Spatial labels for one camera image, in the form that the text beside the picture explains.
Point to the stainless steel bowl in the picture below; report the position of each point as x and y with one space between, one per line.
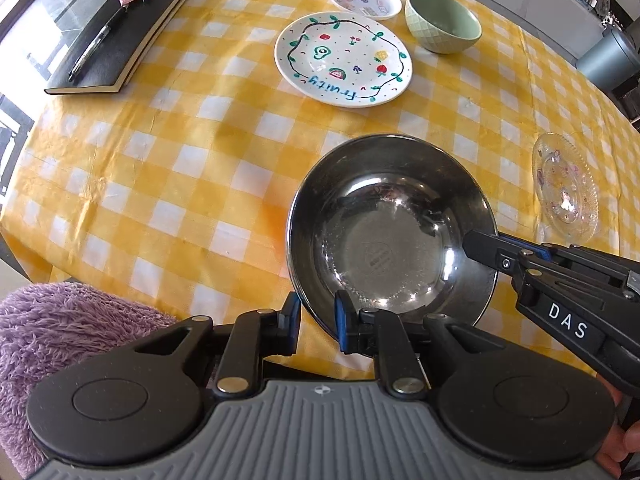
385 240

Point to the white cabinet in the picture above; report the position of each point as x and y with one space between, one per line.
550 5

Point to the black notebook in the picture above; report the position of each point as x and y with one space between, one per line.
135 30

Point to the yellow checked tablecloth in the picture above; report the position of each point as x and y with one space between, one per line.
165 170

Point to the clear glass plate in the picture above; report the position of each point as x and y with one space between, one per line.
565 187

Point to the black pen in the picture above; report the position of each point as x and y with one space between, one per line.
97 42

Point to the grey trash bin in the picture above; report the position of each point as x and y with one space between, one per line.
612 57

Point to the green ceramic bowl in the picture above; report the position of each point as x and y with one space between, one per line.
442 22

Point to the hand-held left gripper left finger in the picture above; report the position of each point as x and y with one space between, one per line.
294 327

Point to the white fruit pattern plate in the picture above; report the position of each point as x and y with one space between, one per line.
345 60

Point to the purple fluffy blanket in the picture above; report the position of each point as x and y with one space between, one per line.
55 345

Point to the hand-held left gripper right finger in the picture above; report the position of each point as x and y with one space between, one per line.
342 325

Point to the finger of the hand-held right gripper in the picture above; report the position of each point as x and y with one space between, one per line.
487 250
575 262

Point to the person's right hand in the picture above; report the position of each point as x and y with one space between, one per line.
622 442

